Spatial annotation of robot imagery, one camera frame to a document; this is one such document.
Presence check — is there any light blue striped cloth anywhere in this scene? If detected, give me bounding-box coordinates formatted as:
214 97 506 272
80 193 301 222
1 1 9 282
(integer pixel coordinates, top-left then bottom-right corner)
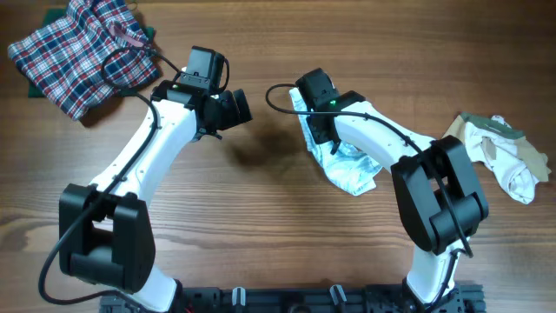
298 115 382 196

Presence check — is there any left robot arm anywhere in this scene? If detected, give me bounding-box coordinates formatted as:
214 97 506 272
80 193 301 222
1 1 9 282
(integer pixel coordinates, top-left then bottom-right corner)
59 80 252 312

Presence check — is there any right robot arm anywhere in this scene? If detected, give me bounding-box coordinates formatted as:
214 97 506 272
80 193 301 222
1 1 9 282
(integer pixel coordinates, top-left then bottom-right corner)
302 91 489 312

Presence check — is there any plaid red blue cloth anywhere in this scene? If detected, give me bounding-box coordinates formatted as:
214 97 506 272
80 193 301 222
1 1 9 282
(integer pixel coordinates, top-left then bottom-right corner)
8 0 159 120

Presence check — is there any dark green folded cloth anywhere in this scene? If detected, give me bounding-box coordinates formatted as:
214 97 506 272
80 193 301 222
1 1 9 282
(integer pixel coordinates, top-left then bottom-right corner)
28 8 156 98

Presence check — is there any beige white crumpled garment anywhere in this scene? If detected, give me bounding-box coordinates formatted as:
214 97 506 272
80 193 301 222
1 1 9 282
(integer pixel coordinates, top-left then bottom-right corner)
445 112 552 204

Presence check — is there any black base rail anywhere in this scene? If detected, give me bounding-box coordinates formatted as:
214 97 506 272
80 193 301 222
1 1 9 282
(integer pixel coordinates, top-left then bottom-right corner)
98 283 487 313

